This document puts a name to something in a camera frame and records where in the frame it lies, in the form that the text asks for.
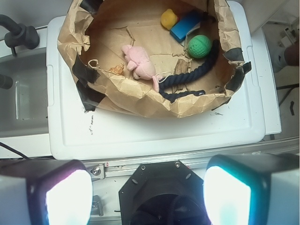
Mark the black octagonal mount plate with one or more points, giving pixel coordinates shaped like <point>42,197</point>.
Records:
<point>167,193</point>

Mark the blue rectangular block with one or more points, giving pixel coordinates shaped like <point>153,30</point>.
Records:
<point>185,25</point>

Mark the yellow rubber duck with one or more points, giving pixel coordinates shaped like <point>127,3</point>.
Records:
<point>169,19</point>

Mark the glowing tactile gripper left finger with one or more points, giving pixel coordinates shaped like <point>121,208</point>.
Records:
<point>45,192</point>

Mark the white plastic bin lid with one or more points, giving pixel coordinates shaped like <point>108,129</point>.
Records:
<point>104,134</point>

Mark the green textured ball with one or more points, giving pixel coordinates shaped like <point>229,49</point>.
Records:
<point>199,46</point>

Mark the black faucet fixture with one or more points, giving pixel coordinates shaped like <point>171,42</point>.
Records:
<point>19,34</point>

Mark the pink plush toy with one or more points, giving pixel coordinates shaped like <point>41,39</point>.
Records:
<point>139,63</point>

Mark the grey sink basin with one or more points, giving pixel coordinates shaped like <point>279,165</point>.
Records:
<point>23,107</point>

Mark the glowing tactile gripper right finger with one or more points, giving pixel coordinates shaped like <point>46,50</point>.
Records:
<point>253,189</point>

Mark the brown spiral sea shell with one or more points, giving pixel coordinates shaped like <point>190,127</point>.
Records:
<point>119,69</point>

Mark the crumpled brown paper bag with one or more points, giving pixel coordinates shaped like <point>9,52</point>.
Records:
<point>95,31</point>

